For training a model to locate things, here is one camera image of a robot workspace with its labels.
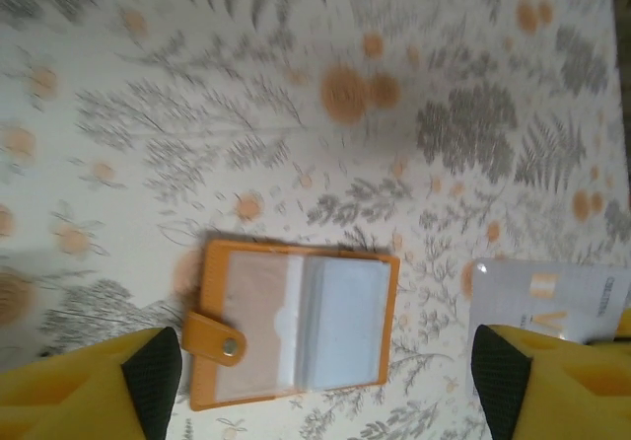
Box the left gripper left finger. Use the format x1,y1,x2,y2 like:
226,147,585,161
0,326,184,440

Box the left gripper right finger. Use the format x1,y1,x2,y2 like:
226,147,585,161
470,323,631,440

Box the white printed card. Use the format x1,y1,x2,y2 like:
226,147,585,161
467,257,631,347

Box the orange leather card holder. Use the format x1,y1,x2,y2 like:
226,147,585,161
179,237,401,412

